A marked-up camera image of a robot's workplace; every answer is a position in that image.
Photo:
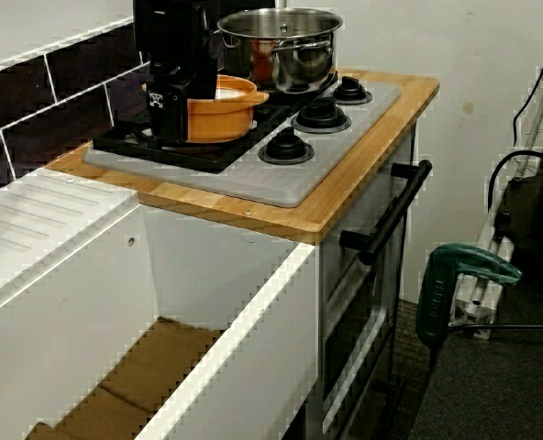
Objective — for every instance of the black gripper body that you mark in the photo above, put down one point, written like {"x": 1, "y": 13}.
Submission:
{"x": 175, "y": 46}

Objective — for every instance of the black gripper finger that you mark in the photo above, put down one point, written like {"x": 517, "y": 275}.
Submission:
{"x": 168, "y": 114}
{"x": 202, "y": 92}

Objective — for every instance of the orange plastic toy pot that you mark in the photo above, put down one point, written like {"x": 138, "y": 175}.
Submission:
{"x": 221, "y": 121}

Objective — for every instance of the stainless steel pot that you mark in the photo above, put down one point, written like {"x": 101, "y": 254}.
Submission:
{"x": 308, "y": 73}

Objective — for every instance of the black burner grate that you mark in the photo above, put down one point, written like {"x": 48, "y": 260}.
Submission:
{"x": 198, "y": 158}

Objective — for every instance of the black stove knob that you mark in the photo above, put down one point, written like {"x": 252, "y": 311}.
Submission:
{"x": 322, "y": 117}
{"x": 287, "y": 146}
{"x": 351, "y": 89}

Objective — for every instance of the grey stove top plate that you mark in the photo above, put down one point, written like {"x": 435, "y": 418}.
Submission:
{"x": 271, "y": 181}

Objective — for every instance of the wooden kitchen countertop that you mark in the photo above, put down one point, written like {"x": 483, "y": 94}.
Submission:
{"x": 235, "y": 216}

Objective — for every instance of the white toy sink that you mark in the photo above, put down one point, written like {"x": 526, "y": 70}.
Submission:
{"x": 69, "y": 284}

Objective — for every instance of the white toy oven cabinet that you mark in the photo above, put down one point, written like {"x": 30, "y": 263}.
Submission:
{"x": 345, "y": 284}

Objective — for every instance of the brown pad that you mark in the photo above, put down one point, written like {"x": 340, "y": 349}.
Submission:
{"x": 152, "y": 366}

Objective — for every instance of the green clamp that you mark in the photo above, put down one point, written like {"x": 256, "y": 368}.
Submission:
{"x": 441, "y": 284}

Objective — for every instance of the black equipment box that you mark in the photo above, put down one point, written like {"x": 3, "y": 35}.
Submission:
{"x": 537, "y": 220}

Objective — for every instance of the aluminium frame rail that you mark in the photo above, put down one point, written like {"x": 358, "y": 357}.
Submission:
{"x": 491, "y": 275}

